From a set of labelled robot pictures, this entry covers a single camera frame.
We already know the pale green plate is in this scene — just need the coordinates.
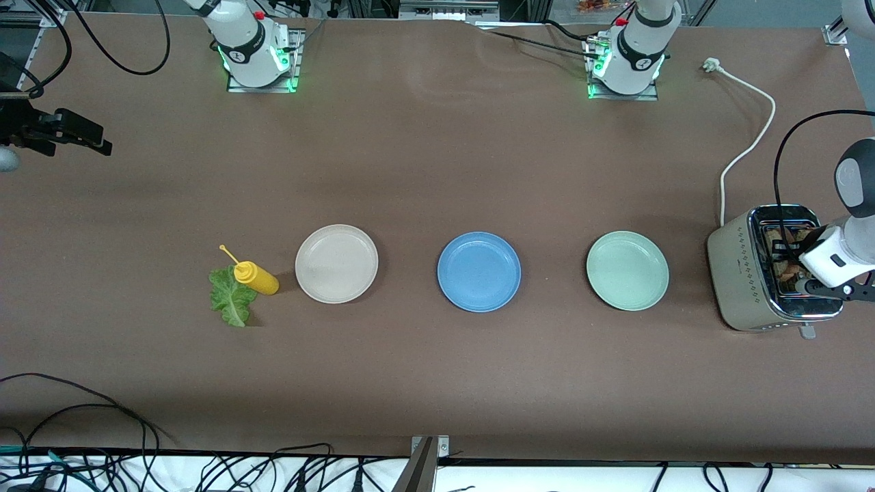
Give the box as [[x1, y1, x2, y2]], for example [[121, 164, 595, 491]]
[[586, 230, 670, 312]]

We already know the long black looping cable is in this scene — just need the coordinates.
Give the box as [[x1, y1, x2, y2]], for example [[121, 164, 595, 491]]
[[14, 403, 161, 492], [0, 372, 180, 446]]

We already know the brown bread slice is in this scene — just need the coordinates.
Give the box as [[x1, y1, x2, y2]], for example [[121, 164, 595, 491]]
[[764, 228, 814, 282]]

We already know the yellow squeeze bottle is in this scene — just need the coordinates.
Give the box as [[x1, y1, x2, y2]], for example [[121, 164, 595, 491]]
[[219, 244, 280, 296]]

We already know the teal cable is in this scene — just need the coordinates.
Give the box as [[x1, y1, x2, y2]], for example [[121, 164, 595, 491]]
[[0, 446, 91, 490]]

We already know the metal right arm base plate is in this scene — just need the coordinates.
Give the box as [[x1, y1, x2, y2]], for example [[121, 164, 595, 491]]
[[227, 29, 305, 94]]

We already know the white toaster power cord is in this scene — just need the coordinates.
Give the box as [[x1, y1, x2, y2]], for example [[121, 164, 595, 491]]
[[703, 57, 777, 228]]

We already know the green lettuce leaf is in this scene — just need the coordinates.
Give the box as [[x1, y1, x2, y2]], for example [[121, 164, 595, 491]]
[[208, 265, 259, 328]]

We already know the blue plate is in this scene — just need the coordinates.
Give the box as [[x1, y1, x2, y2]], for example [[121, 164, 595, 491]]
[[437, 232, 522, 314]]

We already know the beige plate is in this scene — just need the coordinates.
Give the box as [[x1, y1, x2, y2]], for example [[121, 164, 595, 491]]
[[295, 223, 379, 305]]

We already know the metal table edge bracket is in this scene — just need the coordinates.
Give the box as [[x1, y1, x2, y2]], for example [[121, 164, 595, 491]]
[[393, 435, 450, 492]]

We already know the black cable to arm base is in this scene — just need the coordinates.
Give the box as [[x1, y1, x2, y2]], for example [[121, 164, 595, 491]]
[[479, 19, 604, 61]]

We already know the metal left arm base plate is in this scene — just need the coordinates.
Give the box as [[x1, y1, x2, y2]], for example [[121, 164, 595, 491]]
[[584, 34, 660, 102]]

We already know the aluminium frame profile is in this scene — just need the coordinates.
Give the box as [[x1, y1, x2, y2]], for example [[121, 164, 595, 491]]
[[0, 0, 69, 28], [822, 20, 855, 47]]

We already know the beige and chrome toaster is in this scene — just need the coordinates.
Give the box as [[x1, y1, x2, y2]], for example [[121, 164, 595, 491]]
[[706, 204, 844, 340]]

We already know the metal frame block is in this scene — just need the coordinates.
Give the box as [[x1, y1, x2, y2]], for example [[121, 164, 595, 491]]
[[399, 0, 500, 21]]

